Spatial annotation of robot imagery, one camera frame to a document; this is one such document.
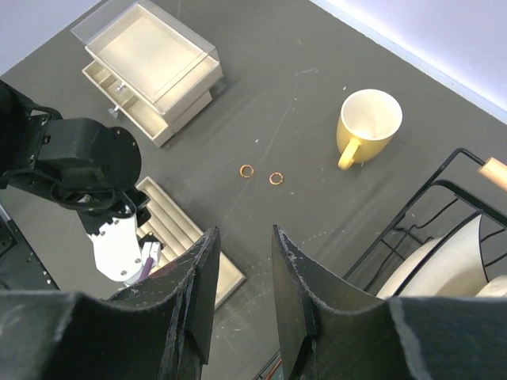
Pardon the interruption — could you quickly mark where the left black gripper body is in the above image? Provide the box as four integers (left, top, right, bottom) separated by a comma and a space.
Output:
51, 185, 151, 235

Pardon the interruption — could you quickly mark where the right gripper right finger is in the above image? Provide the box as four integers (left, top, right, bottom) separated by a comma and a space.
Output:
272, 226, 506, 379

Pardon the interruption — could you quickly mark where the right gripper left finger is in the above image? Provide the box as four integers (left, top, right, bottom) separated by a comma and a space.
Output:
1, 227, 220, 379

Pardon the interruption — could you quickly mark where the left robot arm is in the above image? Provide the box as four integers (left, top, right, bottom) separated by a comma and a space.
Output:
1, 82, 154, 285

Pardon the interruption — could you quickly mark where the beige jewelry tray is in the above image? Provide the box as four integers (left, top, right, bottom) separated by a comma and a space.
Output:
137, 177, 246, 309

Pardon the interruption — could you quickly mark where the cream plate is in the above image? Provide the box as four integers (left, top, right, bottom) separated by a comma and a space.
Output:
377, 211, 490, 299

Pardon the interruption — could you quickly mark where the yellow mug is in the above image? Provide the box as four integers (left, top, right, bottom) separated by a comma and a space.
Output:
336, 89, 403, 170

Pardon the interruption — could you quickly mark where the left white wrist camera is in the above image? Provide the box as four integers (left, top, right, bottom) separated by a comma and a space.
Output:
88, 217, 163, 286

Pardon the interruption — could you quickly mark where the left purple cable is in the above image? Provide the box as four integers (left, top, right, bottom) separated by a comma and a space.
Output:
139, 256, 156, 283

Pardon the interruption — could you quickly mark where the black wire dish rack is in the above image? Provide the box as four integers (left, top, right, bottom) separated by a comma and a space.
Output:
253, 147, 507, 380

